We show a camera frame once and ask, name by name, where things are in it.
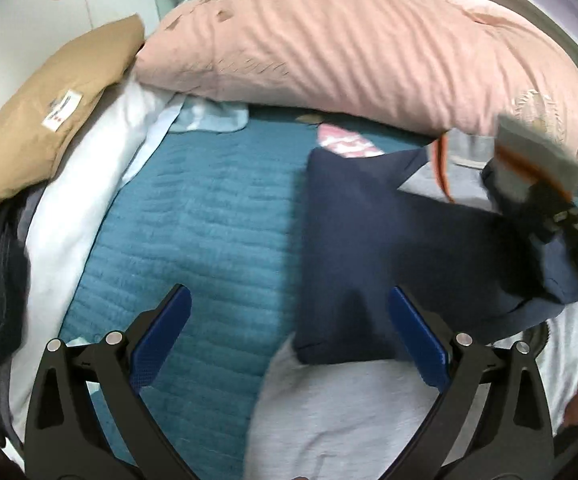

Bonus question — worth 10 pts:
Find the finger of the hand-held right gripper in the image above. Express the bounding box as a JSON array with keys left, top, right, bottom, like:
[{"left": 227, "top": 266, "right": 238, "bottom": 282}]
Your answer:
[{"left": 526, "top": 180, "right": 577, "bottom": 233}]

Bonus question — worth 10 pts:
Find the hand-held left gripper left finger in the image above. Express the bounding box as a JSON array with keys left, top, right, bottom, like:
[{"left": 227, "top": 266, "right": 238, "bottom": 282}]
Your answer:
[{"left": 24, "top": 284, "right": 192, "bottom": 480}]

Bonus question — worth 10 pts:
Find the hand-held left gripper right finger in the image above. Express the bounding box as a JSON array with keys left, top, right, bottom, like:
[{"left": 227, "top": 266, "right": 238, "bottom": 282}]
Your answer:
[{"left": 388, "top": 285, "right": 556, "bottom": 480}]

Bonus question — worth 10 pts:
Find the grey and navy sweatshirt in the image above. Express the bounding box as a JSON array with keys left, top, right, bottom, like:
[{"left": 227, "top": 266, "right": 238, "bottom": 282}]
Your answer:
[{"left": 244, "top": 115, "right": 578, "bottom": 480}]

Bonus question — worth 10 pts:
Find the teal quilted blanket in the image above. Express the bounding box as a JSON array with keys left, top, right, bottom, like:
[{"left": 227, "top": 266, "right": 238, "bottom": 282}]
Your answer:
[{"left": 59, "top": 110, "right": 440, "bottom": 480}]

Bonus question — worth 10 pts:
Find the white cloth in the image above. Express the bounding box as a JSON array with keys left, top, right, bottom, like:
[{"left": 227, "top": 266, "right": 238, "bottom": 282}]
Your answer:
[{"left": 9, "top": 80, "right": 185, "bottom": 436}]

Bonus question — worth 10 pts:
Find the light blue cloth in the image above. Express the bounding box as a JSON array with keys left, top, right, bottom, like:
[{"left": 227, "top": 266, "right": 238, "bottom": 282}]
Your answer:
[{"left": 169, "top": 97, "right": 250, "bottom": 133}]

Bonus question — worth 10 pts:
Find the tan folded cloth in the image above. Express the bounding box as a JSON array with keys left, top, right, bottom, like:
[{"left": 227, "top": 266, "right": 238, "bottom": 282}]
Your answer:
[{"left": 0, "top": 14, "right": 146, "bottom": 226}]

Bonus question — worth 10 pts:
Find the pink striped pillow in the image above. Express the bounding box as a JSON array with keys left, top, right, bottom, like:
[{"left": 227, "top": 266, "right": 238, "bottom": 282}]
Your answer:
[{"left": 134, "top": 0, "right": 578, "bottom": 198}]

